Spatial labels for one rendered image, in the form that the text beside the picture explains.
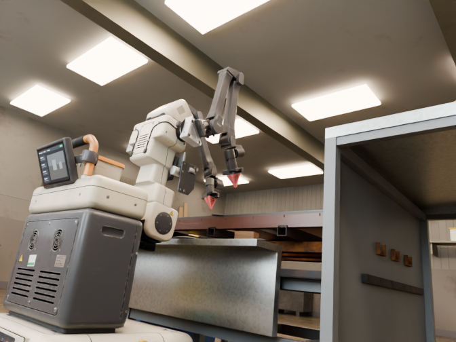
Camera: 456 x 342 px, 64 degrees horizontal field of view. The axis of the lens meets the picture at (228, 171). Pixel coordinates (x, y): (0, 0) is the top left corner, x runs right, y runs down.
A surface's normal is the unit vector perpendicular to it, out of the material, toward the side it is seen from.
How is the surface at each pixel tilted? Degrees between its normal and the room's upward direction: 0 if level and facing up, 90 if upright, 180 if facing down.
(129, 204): 90
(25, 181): 90
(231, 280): 90
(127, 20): 90
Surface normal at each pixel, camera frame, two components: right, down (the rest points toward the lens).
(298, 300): -0.49, -0.32
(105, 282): 0.76, -0.12
